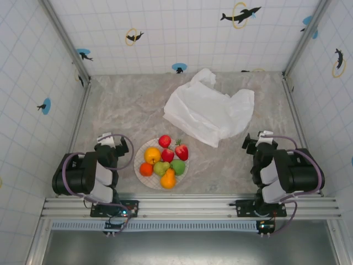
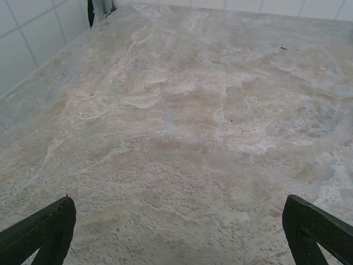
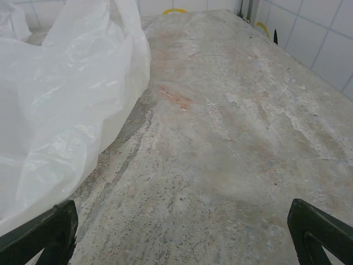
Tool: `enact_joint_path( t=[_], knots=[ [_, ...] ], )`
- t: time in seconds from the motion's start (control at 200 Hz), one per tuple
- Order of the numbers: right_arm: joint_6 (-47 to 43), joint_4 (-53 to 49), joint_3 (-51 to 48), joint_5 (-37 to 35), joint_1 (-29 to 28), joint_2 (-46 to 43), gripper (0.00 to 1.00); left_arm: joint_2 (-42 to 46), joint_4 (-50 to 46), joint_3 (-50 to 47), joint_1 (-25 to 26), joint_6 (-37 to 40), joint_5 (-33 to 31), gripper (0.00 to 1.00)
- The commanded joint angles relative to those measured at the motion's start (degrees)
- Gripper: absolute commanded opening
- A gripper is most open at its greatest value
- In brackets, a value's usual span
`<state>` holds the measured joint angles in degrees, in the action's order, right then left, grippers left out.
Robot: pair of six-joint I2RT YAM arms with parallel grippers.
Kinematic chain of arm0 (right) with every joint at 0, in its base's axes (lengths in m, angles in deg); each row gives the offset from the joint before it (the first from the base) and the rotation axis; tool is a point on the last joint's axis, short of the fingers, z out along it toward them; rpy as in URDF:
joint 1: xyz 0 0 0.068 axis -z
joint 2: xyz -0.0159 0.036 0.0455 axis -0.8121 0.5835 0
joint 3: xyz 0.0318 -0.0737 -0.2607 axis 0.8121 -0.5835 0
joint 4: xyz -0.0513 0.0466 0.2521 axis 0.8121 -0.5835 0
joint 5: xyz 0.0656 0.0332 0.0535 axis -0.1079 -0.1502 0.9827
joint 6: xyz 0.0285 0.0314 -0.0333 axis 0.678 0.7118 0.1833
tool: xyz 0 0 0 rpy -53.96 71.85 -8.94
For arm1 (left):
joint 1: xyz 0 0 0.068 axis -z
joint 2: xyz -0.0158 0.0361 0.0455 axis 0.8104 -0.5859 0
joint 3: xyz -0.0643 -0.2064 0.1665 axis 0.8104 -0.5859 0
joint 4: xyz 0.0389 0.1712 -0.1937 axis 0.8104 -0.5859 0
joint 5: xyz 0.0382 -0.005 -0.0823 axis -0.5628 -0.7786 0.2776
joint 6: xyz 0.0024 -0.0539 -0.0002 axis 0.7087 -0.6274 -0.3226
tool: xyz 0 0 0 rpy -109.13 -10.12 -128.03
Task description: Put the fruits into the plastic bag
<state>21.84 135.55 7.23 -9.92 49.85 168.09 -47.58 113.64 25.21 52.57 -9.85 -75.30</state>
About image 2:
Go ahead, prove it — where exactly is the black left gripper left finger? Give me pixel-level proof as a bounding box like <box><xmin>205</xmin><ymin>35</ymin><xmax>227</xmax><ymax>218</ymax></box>
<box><xmin>0</xmin><ymin>194</ymin><xmax>77</xmax><ymax>265</ymax></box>

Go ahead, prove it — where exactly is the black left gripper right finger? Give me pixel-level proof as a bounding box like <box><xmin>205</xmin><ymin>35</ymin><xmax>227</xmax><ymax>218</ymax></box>
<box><xmin>282</xmin><ymin>194</ymin><xmax>353</xmax><ymax>265</ymax></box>

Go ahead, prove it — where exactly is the aluminium frame post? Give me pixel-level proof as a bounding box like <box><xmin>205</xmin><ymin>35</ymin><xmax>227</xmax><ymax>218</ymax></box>
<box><xmin>93</xmin><ymin>0</ymin><xmax>116</xmax><ymax>16</ymax></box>

